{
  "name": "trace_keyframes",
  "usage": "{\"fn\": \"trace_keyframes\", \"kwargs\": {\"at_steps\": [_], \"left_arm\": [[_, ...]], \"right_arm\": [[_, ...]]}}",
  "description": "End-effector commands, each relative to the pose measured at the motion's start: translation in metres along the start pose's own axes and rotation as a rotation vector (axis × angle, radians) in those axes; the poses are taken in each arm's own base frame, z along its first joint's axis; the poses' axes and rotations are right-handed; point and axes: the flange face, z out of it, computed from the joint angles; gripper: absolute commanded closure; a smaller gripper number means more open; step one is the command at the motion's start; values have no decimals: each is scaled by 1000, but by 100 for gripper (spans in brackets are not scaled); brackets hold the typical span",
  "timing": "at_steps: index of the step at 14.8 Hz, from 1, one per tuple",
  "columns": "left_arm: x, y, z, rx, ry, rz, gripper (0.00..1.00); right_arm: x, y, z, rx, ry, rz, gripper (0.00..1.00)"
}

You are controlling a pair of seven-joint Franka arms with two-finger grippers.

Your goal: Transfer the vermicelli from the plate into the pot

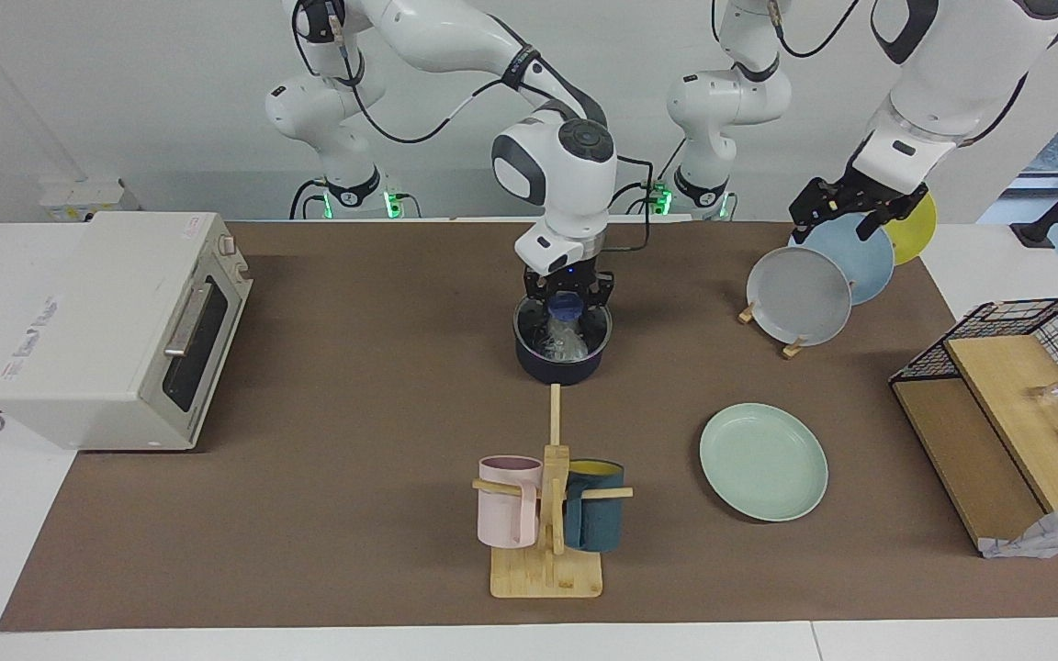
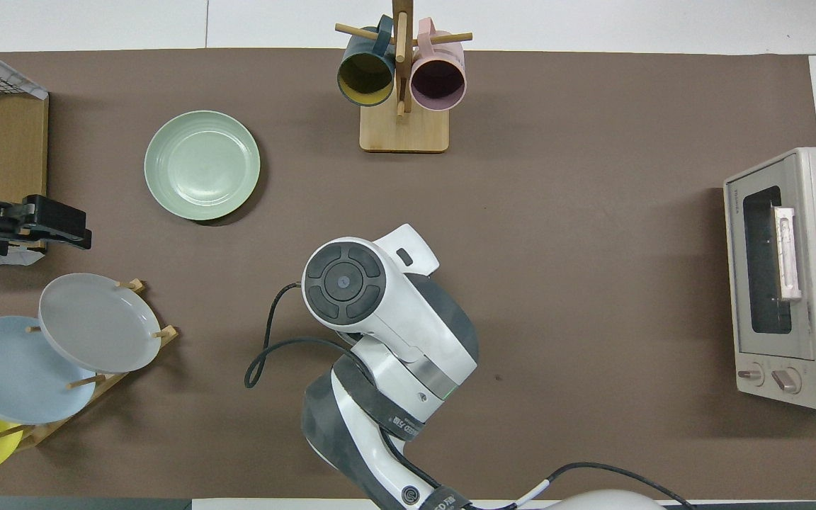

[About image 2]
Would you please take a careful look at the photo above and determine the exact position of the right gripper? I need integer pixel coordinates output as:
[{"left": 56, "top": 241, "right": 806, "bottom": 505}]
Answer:
[{"left": 375, "top": 225, "right": 441, "bottom": 278}]

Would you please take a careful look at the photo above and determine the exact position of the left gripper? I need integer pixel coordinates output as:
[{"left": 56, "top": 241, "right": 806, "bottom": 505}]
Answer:
[{"left": 0, "top": 195, "right": 91, "bottom": 256}]

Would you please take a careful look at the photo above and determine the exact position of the grey plate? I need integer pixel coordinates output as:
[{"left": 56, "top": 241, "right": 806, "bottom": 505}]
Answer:
[{"left": 38, "top": 273, "right": 162, "bottom": 374}]

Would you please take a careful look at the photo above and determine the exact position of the light blue plate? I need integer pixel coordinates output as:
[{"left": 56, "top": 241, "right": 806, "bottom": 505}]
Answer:
[{"left": 0, "top": 316, "right": 97, "bottom": 425}]

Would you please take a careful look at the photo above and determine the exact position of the light green plate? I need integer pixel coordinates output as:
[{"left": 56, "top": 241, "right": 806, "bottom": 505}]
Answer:
[{"left": 144, "top": 110, "right": 261, "bottom": 222}]

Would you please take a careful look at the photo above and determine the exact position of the wooden plate rack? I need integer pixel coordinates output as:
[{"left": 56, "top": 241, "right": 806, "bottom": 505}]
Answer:
[{"left": 0, "top": 278, "right": 180, "bottom": 452}]

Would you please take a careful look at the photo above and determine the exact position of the wooden mug tree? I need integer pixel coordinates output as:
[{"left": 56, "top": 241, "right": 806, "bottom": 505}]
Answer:
[{"left": 335, "top": 0, "right": 473, "bottom": 154}]

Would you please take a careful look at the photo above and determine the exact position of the pink mug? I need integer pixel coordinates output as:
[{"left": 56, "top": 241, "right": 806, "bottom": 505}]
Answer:
[{"left": 409, "top": 18, "right": 467, "bottom": 112}]

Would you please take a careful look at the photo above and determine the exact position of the dark green mug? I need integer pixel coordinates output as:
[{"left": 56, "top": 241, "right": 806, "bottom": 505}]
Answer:
[{"left": 337, "top": 16, "right": 396, "bottom": 108}]

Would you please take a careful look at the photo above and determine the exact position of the brown table mat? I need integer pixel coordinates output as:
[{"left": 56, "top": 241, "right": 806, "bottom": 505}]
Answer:
[{"left": 0, "top": 48, "right": 816, "bottom": 500}]

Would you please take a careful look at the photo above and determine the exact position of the wooden wire storage shelf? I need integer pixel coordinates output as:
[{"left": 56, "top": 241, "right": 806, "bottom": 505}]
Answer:
[{"left": 0, "top": 34, "right": 50, "bottom": 266}]

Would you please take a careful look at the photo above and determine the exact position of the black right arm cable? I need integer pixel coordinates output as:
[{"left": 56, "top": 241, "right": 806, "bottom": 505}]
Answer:
[{"left": 244, "top": 282, "right": 696, "bottom": 510}]

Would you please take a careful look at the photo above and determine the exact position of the toaster oven door handle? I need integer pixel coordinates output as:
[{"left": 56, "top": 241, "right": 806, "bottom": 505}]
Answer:
[{"left": 774, "top": 205, "right": 803, "bottom": 302}]

